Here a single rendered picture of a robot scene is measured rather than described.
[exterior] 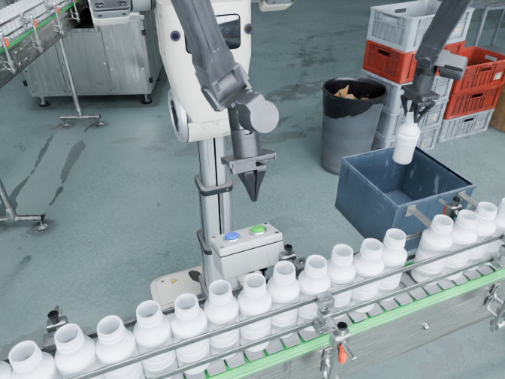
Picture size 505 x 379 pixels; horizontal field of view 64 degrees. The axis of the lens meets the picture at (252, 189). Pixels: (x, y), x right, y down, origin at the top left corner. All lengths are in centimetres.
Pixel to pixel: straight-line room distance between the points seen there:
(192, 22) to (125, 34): 354
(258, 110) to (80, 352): 48
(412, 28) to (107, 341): 269
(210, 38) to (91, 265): 198
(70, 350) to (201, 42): 51
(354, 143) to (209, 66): 234
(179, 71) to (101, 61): 328
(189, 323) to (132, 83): 379
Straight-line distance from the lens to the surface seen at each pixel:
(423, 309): 97
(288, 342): 83
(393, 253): 84
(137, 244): 258
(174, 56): 107
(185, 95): 111
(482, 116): 418
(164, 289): 193
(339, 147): 301
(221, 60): 74
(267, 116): 73
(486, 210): 101
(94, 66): 438
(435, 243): 91
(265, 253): 85
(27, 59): 318
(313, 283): 75
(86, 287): 242
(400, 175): 171
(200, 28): 69
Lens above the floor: 168
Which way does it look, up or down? 35 degrees down
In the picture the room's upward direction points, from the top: straight up
